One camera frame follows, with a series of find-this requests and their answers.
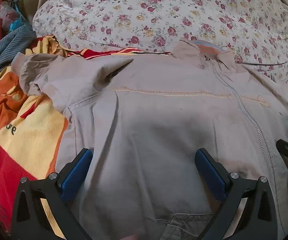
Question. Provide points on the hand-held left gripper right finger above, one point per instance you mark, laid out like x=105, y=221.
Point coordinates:
x=209, y=175

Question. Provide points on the floral quilt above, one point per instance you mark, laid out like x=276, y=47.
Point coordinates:
x=159, y=12

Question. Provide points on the red bag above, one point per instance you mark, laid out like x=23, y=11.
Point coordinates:
x=0, y=20

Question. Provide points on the orange red yellow blanket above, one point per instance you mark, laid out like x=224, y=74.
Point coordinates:
x=28, y=135

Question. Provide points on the teal cloth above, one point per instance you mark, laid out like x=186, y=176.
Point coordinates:
x=16, y=25

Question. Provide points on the grey striped garment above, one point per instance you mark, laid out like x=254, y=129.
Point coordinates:
x=11, y=47

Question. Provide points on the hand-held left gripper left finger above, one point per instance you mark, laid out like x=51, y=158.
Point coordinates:
x=76, y=173

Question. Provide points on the beige zip jacket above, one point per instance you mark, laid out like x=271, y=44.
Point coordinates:
x=159, y=117

